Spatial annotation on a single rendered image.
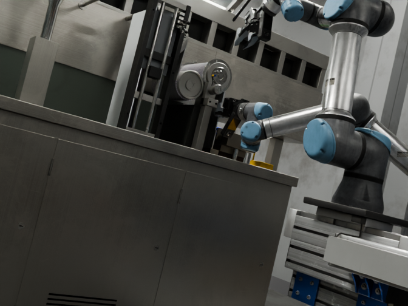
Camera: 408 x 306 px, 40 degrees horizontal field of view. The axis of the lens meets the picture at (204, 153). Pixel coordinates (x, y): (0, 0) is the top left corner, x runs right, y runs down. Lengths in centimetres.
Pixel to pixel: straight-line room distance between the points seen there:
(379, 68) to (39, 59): 311
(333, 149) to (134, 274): 86
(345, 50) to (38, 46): 112
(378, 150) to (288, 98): 146
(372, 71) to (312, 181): 111
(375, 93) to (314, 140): 305
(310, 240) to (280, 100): 145
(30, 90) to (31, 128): 36
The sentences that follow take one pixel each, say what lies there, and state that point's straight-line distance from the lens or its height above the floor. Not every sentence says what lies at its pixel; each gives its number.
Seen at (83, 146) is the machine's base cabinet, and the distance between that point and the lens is 189.
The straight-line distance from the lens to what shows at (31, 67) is 218.
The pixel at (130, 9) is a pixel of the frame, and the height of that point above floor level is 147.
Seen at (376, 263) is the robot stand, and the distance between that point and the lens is 144.
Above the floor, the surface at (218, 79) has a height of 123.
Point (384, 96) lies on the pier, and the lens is 458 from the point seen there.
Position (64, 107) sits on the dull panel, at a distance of 249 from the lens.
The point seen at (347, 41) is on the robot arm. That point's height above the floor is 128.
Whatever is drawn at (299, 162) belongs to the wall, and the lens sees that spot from 525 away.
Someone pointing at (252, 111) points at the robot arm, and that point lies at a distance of 219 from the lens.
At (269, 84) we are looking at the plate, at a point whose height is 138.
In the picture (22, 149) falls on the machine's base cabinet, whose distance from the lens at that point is 183.
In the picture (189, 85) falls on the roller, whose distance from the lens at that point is 236.
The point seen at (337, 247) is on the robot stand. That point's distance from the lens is 151.
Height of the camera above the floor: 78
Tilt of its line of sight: 3 degrees up
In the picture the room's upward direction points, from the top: 14 degrees clockwise
